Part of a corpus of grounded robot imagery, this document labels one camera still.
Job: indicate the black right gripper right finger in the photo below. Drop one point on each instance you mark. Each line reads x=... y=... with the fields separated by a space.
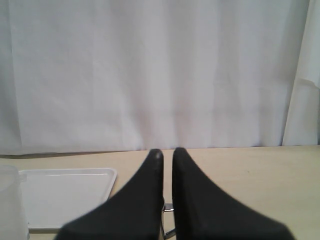
x=203 y=211

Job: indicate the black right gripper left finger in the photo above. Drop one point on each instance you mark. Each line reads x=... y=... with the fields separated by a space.
x=133 y=213

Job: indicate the steel mug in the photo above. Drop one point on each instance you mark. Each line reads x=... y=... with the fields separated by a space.
x=167 y=228

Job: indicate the translucent plastic container with label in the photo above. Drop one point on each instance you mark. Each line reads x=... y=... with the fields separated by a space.
x=13 y=223

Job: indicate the white plastic tray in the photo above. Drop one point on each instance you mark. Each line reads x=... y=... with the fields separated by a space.
x=54 y=197

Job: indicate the white curtain backdrop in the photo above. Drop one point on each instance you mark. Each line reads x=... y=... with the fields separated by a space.
x=126 y=75

